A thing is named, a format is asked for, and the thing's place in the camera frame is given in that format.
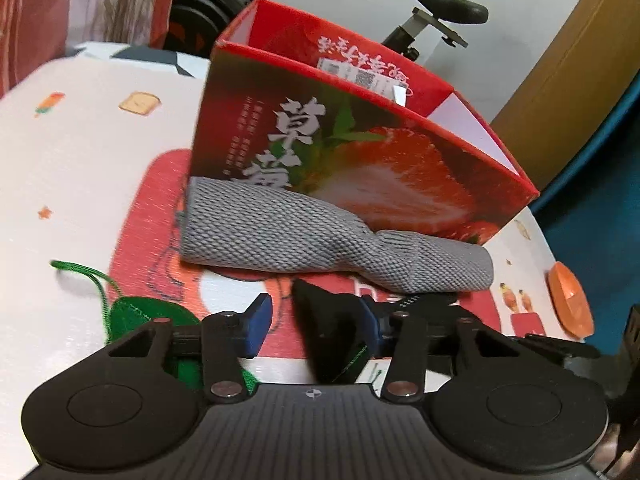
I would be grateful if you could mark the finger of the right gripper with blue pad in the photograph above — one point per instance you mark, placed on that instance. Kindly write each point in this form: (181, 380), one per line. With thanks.
(557, 349)

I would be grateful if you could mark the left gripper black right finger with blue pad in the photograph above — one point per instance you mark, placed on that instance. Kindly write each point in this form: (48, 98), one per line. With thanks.
(407, 332)

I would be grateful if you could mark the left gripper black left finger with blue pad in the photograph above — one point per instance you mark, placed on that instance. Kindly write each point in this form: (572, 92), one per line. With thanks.
(205, 356)

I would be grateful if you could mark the black eye mask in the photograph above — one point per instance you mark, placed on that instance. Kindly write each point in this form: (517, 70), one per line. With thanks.
(342, 332)

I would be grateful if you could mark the orange paper boat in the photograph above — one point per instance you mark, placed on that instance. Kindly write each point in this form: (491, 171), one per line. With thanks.
(570, 301)

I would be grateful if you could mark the grey knitted sleeve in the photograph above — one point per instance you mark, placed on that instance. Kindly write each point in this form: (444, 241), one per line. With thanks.
(248, 227)

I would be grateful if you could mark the white cartoon table mat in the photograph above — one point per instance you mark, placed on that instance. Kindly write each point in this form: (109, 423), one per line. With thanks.
(94, 154)

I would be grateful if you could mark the red strawberry cardboard box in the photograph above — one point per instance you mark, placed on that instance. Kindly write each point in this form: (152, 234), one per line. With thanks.
(295, 102)

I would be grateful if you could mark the wooden door panel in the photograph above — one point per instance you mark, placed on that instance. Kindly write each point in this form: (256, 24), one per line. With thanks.
(570, 91)

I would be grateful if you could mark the black exercise bike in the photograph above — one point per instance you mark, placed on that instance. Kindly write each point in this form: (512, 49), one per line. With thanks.
(194, 25)

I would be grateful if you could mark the red white floral curtain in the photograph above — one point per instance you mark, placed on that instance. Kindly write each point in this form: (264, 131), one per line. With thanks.
(34, 32)

